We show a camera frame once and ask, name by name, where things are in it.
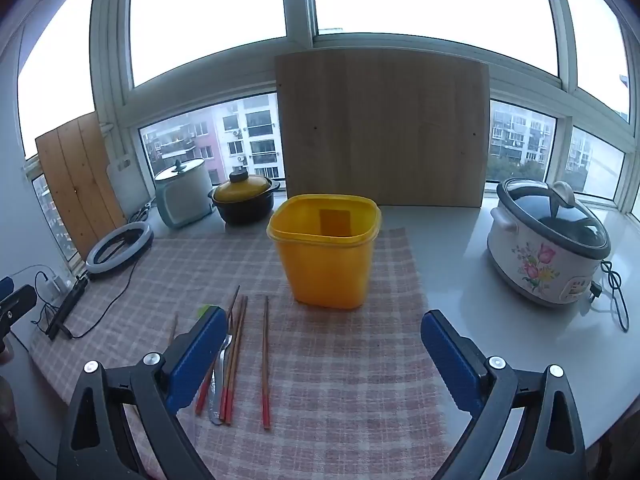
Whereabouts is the person's left forearm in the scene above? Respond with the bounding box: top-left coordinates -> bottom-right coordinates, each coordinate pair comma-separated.
0,375 -> 18,441

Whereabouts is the yellow plastic container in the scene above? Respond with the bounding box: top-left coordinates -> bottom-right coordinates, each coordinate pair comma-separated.
266,193 -> 382,310

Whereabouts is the orange plank board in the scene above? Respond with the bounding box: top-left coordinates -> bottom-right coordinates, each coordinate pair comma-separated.
35,111 -> 127,261

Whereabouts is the metal fork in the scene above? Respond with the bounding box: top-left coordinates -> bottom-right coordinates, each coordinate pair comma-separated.
207,332 -> 234,426

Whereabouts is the large pale wooden board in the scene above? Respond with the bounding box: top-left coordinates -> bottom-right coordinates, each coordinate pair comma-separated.
274,51 -> 491,209

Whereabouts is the floral white slow cooker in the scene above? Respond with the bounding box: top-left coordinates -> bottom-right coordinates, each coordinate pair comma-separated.
487,177 -> 612,308

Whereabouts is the black light stand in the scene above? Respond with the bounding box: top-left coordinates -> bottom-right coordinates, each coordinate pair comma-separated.
47,275 -> 91,341

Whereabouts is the white cutting board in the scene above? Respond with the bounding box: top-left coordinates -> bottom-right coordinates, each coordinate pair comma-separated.
106,156 -> 151,223

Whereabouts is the black pot with yellow lid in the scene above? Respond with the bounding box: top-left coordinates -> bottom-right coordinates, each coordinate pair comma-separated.
208,170 -> 282,226

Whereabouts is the white ring light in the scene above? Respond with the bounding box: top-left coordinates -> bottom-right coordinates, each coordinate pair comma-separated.
86,222 -> 153,281

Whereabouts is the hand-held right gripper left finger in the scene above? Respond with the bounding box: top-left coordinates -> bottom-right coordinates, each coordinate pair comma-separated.
56,305 -> 231,480

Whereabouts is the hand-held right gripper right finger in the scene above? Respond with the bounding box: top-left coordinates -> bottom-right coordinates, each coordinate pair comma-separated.
420,310 -> 588,480

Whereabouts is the white cooker with glass lid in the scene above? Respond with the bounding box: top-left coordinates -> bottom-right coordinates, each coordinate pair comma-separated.
153,158 -> 215,230

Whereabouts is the pink plaid cloth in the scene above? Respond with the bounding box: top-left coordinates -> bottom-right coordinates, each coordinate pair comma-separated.
30,227 -> 451,480

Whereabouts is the black power cord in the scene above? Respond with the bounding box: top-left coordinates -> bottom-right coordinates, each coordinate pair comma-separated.
590,260 -> 631,333

